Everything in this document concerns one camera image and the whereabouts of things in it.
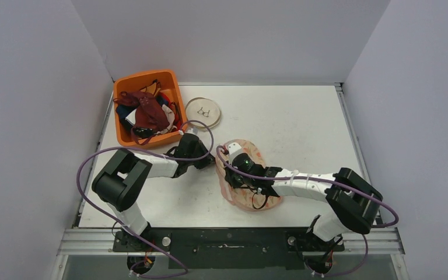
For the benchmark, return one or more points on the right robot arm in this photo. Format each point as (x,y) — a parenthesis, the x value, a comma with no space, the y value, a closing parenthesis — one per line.
(353,201)

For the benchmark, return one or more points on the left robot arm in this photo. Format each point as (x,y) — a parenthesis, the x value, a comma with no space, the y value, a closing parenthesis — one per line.
(120,181)

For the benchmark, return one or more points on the white mesh laundry bag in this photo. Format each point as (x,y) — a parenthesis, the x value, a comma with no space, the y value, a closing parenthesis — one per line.
(204,110)

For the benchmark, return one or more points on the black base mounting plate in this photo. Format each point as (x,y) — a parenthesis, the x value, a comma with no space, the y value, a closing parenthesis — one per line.
(243,248)

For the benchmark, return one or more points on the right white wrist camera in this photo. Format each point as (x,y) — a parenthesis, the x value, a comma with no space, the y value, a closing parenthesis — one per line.
(234,149)

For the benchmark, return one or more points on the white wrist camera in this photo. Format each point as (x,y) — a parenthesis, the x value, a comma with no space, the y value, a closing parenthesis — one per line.
(192,131)
(234,149)

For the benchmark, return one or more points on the carrot print bra case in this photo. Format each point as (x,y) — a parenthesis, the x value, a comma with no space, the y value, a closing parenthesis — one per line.
(244,198)

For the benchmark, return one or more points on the dark red bra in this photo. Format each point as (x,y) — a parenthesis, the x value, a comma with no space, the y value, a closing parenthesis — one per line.
(135,99)

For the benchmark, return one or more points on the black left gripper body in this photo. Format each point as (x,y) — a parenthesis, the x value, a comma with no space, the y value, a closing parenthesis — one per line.
(200,164)

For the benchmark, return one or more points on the red garment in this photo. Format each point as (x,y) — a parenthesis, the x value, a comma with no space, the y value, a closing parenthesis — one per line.
(178,119)

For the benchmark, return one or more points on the orange plastic bin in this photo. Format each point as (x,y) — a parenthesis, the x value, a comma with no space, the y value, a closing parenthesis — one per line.
(169,86)

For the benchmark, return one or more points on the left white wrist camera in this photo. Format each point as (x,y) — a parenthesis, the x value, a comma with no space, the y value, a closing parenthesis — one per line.
(192,131)

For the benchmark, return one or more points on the navy blue garment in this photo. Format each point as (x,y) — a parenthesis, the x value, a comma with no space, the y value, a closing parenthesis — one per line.
(126,116)

